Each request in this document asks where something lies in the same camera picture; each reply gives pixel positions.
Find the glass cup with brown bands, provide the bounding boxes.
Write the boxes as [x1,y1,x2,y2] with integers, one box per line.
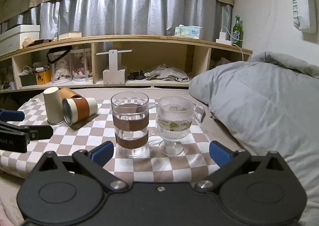
[110,91,157,158]

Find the ribbed glass goblet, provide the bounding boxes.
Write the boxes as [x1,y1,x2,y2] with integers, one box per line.
[156,96,205,157]

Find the beige paper cup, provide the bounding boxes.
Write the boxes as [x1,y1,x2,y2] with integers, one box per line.
[43,87,64,125]

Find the brown banded black-lined cup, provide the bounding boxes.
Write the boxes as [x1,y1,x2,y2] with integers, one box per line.
[62,97,98,126]

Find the brown cardboard cup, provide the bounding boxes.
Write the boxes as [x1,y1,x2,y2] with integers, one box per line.
[59,87,82,100]

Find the checkered brown white cloth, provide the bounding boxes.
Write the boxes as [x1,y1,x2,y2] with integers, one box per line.
[1,100,219,182]

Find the dark green box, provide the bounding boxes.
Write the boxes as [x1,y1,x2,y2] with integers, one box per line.
[19,73,37,87]

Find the yellow box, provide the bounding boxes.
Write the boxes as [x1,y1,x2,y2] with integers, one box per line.
[35,67,51,85]

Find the grey duvet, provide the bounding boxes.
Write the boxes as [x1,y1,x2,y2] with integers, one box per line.
[189,52,318,225]

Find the white shoe box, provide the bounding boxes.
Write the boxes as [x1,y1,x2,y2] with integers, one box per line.
[0,25,40,55]

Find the left doll display case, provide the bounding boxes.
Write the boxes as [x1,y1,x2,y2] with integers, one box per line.
[46,46,72,84]

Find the doll display case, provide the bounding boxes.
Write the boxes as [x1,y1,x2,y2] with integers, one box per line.
[70,48,93,83]
[46,46,72,84]

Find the crumpled orange paper bag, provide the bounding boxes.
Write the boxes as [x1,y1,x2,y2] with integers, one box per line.
[22,37,35,48]

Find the white wooden stand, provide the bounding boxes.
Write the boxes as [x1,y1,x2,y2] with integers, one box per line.
[96,49,132,86]

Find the right doll display case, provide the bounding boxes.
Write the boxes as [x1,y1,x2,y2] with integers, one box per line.
[70,48,93,83]

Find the book on shelf top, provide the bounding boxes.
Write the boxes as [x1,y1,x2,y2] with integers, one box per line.
[58,31,82,40]

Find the long wooden shelf unit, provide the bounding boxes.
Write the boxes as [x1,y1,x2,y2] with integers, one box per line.
[1,35,252,91]

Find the crumpled grey cloth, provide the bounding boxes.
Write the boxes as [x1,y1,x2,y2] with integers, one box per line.
[144,64,190,83]

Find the white power adapter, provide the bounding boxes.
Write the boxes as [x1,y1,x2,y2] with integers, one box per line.
[216,32,232,45]

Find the green glass bottle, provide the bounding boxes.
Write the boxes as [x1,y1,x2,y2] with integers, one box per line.
[232,16,243,47]

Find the tissue pack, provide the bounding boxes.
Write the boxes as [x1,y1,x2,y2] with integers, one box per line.
[174,25,203,40]

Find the grey silver curtain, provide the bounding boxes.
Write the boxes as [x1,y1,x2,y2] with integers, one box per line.
[1,0,233,41]

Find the white hanging bag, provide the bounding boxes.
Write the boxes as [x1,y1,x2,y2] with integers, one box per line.
[292,0,317,34]

